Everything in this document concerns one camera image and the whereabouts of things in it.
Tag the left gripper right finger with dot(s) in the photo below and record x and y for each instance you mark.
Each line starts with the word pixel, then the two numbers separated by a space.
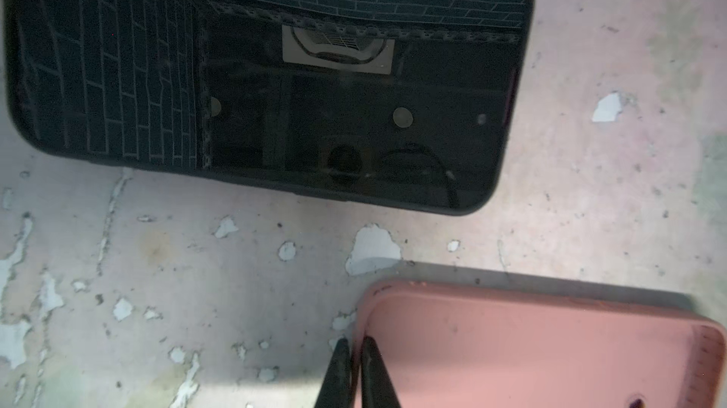
pixel 377 388

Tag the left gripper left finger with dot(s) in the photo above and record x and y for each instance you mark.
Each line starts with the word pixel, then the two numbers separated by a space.
pixel 335 391

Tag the pink phone case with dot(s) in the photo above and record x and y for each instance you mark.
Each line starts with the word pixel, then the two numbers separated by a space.
pixel 457 346

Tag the black phone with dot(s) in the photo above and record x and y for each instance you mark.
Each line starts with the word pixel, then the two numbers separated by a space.
pixel 398 103

